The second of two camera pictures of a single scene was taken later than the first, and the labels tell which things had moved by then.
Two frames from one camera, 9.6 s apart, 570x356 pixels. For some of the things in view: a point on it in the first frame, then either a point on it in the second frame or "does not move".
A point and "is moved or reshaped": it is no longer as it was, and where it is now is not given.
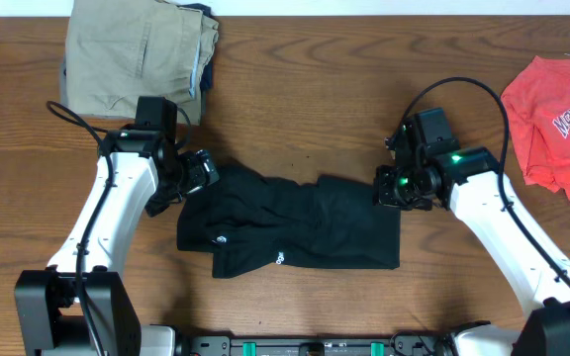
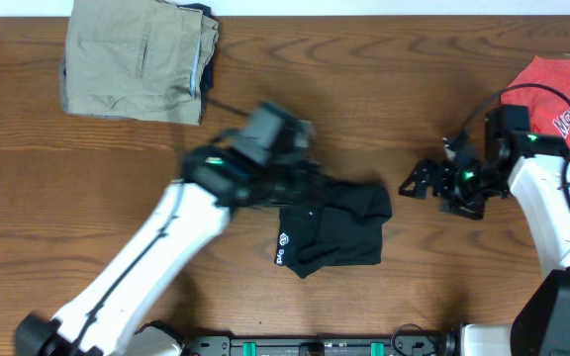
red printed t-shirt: [554, 108] does not move
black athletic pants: [245, 222] is moved or reshaped
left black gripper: [200, 176] to [303, 182]
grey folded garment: [63, 98] does not move
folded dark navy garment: [207, 77] does not move
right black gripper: [384, 195] to [441, 170]
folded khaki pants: [119, 50] does not move
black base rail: [404, 344] does not move
